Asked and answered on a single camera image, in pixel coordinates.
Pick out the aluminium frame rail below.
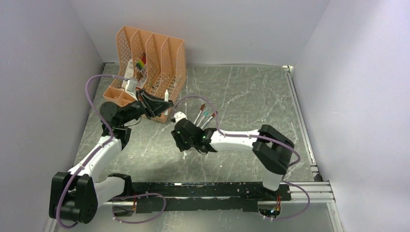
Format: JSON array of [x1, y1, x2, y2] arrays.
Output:
[[96, 182, 336, 205]]

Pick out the purple cable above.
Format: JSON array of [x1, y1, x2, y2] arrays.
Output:
[[55, 74, 166, 230], [173, 96, 310, 221]]

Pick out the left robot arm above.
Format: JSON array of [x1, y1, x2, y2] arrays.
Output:
[[49, 90, 174, 224]]

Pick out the coloured markers in organizer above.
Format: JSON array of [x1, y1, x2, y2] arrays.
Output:
[[136, 54, 146, 71]]

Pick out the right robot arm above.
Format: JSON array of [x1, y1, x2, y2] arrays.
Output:
[[171, 118, 294, 200]]

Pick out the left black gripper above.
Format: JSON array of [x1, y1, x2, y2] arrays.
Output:
[[119, 88, 173, 125]]

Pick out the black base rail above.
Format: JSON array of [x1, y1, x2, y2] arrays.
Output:
[[101, 182, 292, 214]]

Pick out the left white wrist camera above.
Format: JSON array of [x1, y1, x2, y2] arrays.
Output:
[[125, 77, 138, 99]]

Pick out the orange plastic file organizer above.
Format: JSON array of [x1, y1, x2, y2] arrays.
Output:
[[116, 26, 187, 102]]

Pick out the white marker pen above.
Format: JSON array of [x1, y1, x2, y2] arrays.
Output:
[[193, 104, 205, 125], [201, 111, 218, 129], [196, 111, 208, 127]]

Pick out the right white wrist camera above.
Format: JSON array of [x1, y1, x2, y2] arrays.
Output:
[[171, 111, 187, 123]]

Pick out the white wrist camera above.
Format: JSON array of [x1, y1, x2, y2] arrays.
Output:
[[125, 77, 138, 99], [171, 111, 187, 123]]

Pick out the white paper booklet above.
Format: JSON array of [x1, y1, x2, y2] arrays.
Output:
[[121, 59, 134, 89]]

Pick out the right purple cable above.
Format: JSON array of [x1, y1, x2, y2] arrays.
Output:
[[173, 96, 310, 221]]

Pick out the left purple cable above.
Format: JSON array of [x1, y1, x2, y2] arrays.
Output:
[[55, 74, 166, 230]]

